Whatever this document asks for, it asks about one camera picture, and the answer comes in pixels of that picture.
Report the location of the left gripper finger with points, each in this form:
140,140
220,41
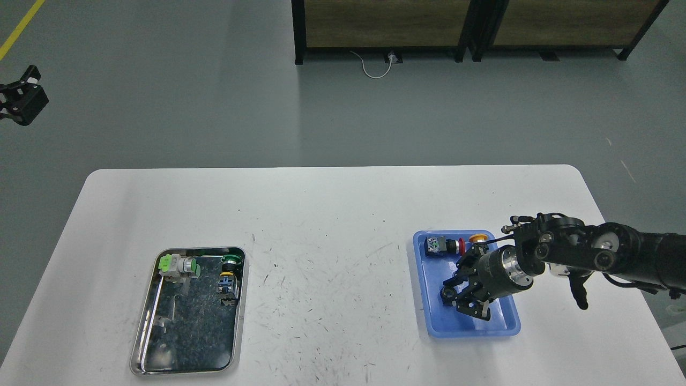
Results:
24,99

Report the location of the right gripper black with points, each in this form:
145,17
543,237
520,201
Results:
493,275

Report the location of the black gear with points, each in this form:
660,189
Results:
448,296

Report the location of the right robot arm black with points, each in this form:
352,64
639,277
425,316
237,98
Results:
626,258

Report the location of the blue plastic tray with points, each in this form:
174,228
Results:
444,321

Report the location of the silver metal tray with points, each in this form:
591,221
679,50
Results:
184,328

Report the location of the floor power socket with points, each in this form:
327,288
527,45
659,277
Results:
394,58

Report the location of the yellow push button switch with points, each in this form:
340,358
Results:
478,238

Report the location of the red push button switch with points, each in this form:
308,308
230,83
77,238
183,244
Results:
440,245

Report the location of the light green push button switch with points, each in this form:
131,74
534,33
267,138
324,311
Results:
176,268

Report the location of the dark green push button switch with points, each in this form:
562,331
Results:
230,281

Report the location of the wooden cabinet right black frame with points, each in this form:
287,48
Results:
551,26

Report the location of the wooden cabinet black frame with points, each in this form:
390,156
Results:
551,26
382,26

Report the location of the wooden cabinet left black frame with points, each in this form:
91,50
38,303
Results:
382,26

